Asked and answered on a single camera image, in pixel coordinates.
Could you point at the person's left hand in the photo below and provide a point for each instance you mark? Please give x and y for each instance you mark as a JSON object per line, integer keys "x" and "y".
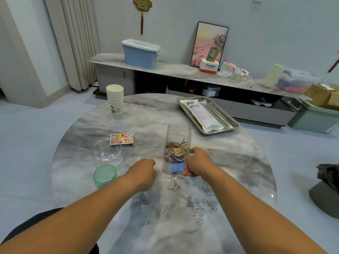
{"x": 140, "y": 174}

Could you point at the white wall switch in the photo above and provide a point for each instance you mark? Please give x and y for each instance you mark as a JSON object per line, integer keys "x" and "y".
{"x": 257, "y": 0}

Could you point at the colourful small packet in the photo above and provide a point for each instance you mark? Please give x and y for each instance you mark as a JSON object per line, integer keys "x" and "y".
{"x": 244, "y": 72}

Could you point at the grey cabinet with marble top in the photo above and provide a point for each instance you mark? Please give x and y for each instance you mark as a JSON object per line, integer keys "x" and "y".
{"x": 164, "y": 67}

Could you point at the person's left forearm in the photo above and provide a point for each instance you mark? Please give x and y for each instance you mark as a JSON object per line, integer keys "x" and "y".
{"x": 69, "y": 224}

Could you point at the clear bag of snacks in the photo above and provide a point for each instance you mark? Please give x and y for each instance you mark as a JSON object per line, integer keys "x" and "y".
{"x": 226, "y": 68}

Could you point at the pile of floss picks and clips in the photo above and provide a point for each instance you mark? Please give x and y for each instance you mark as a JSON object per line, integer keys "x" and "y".
{"x": 177, "y": 150}

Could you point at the white box in cabinet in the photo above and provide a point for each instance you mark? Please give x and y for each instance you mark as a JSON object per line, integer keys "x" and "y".
{"x": 211, "y": 91}

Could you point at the cardboard box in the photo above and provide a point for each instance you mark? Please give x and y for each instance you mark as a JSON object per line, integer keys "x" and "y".
{"x": 323, "y": 95}

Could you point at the person's right hand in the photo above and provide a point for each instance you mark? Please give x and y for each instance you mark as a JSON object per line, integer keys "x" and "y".
{"x": 200, "y": 162}

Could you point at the clear printed plastic bag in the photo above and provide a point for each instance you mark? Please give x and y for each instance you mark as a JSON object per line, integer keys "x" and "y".
{"x": 204, "y": 114}

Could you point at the clear round plastic bowl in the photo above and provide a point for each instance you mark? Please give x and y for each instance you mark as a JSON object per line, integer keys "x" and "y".
{"x": 107, "y": 153}

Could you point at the beige curtain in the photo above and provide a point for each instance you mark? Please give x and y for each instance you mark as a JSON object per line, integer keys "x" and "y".
{"x": 74, "y": 42}

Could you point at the grey green storage bin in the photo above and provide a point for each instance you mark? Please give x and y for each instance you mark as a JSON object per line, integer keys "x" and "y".
{"x": 312, "y": 118}

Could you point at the small colourful box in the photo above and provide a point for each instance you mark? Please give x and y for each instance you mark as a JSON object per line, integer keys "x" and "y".
{"x": 213, "y": 54}

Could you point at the framed pink picture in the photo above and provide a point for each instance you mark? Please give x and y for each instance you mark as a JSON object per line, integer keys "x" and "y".
{"x": 206, "y": 42}

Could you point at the person's right forearm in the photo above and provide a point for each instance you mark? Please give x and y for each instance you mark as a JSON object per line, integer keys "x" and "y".
{"x": 259, "y": 219}

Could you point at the loose papers in cabinet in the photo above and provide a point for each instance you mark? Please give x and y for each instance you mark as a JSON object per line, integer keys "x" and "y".
{"x": 261, "y": 102}

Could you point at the clear ribbed organizer box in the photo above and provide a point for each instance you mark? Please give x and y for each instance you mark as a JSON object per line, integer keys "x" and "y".
{"x": 177, "y": 140}

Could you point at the blue storage box white lid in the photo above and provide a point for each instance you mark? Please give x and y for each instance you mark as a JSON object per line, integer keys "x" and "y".
{"x": 141, "y": 54}

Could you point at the colourful matchbox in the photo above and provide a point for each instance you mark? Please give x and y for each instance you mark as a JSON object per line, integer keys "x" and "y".
{"x": 122, "y": 139}

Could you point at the white and red small box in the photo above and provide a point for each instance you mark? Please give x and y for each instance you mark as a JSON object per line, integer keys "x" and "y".
{"x": 209, "y": 66}

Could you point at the cream paper roll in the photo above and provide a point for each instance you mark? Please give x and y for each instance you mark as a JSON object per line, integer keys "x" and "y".
{"x": 273, "y": 75}

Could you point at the translucent green plastic cup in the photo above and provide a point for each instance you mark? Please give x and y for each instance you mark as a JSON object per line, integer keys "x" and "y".
{"x": 105, "y": 180}

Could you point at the clear storage box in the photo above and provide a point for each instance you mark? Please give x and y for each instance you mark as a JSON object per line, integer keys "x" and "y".
{"x": 297, "y": 82}

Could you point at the trash bin with black bag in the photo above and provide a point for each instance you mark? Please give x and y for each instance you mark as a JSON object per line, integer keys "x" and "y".
{"x": 326, "y": 190}

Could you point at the group of white paper cups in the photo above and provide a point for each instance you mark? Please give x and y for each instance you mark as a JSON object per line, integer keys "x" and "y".
{"x": 115, "y": 99}

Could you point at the metal tray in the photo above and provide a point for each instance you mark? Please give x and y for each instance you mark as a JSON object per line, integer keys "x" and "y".
{"x": 230, "y": 121}

